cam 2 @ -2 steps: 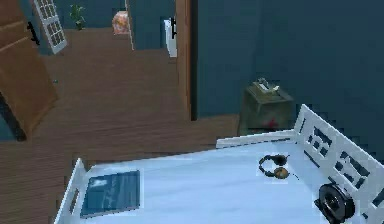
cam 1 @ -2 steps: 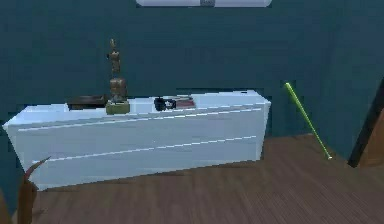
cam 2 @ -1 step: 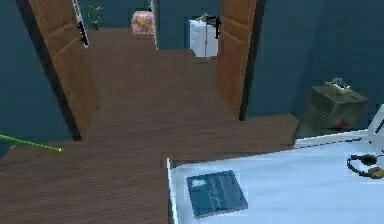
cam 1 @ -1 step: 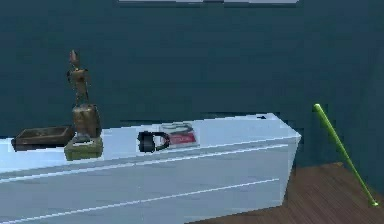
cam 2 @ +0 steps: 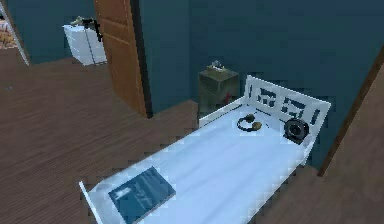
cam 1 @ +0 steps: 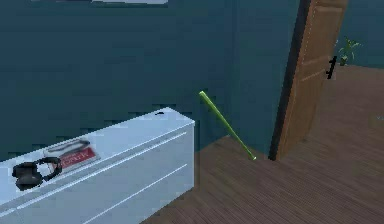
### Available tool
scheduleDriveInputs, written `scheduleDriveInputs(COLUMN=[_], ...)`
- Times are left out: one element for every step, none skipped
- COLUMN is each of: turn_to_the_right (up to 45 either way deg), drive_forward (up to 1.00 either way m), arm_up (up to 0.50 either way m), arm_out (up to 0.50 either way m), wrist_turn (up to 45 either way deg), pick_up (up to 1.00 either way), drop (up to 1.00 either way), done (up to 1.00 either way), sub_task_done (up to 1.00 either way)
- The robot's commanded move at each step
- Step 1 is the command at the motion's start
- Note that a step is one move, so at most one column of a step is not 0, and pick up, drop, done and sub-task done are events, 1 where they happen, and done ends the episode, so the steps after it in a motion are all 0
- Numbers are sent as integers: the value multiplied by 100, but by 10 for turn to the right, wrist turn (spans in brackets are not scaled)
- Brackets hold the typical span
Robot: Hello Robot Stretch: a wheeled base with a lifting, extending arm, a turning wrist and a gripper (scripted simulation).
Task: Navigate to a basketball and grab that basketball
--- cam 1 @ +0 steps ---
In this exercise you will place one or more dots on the small black object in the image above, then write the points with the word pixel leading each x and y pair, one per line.
pixel 160 113

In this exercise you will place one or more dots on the green baseball bat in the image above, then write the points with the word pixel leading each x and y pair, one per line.
pixel 226 125

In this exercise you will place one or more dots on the green house plant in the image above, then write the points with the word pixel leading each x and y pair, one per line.
pixel 346 51

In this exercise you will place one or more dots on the red and grey book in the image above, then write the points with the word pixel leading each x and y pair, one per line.
pixel 71 154

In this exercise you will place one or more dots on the brown wooden room door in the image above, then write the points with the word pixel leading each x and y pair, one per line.
pixel 310 76

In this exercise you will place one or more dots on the white chest of drawers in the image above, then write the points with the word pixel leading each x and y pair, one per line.
pixel 126 173

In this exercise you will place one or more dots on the black headphones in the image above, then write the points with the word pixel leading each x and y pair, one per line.
pixel 28 174

